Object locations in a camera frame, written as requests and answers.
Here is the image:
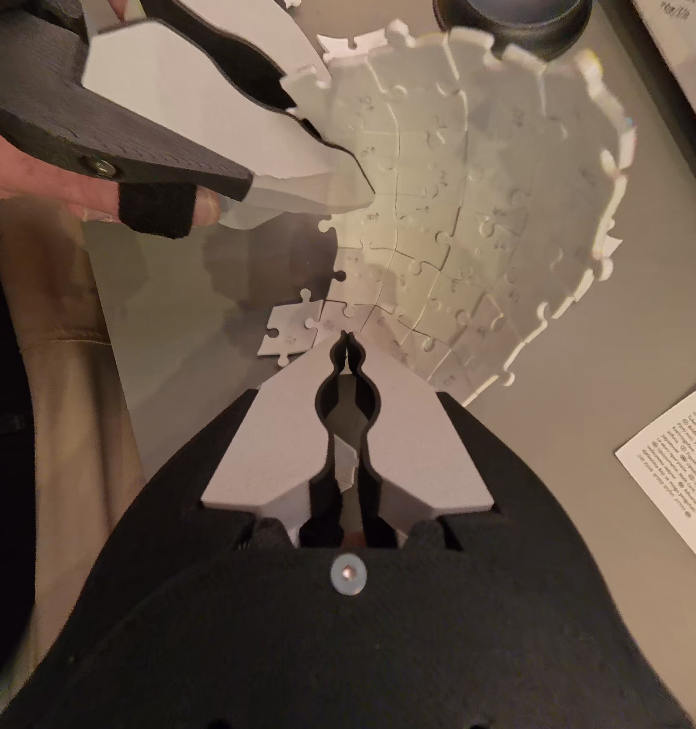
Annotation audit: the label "white printed instruction leaflet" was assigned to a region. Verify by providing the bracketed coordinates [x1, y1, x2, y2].
[616, 379, 696, 562]

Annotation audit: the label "partly built white puzzle ball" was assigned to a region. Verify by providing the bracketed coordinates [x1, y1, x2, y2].
[279, 20, 638, 406]

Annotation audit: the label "person's left hand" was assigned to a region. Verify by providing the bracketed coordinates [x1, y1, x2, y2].
[0, 121, 223, 227]

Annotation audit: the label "beige trousers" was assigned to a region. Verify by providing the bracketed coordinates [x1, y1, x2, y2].
[0, 199, 149, 701]

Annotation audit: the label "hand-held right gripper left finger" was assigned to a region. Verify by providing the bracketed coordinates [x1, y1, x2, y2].
[200, 330, 349, 546]

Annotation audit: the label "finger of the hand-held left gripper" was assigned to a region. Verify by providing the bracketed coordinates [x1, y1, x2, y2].
[80, 19, 377, 231]
[142, 0, 331, 109]

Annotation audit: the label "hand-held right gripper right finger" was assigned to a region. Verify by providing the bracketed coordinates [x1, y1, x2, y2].
[347, 331, 496, 518]

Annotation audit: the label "colourful printed puzzle box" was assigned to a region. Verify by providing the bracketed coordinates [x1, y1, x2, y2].
[633, 0, 696, 143]

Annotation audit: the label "black round cup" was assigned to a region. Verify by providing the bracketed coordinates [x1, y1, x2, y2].
[433, 0, 593, 62]

